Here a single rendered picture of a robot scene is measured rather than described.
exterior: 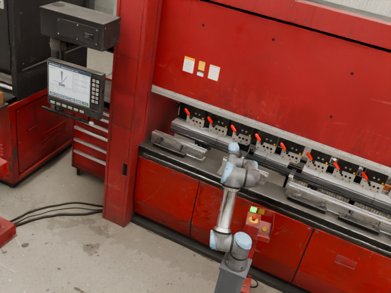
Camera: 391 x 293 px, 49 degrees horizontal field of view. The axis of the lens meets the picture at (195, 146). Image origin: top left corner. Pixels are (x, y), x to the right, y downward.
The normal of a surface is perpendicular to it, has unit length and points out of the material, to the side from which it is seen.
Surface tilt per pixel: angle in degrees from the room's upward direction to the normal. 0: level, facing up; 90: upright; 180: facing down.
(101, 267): 0
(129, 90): 90
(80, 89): 90
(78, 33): 90
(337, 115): 90
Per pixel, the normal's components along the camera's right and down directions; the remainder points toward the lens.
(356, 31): -0.41, 0.41
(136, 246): 0.16, -0.85
